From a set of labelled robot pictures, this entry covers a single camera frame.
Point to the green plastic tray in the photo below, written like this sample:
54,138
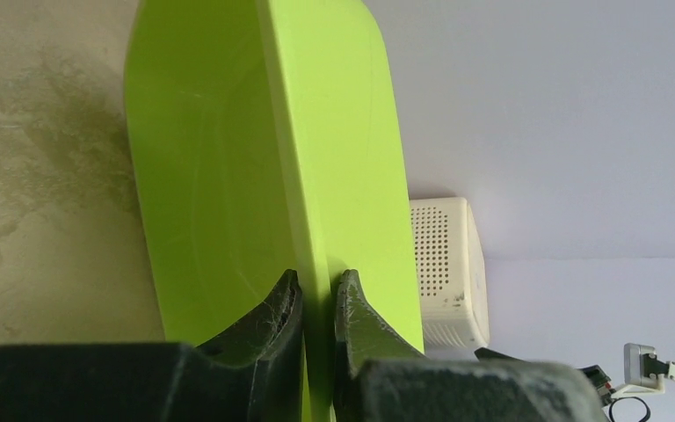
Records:
265,137

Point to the cream plastic basket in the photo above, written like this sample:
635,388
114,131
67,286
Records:
451,273

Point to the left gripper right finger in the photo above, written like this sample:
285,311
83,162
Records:
379,376

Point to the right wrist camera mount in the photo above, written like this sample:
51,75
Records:
644,373

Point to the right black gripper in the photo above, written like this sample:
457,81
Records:
601,382

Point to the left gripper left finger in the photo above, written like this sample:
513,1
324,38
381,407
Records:
251,371

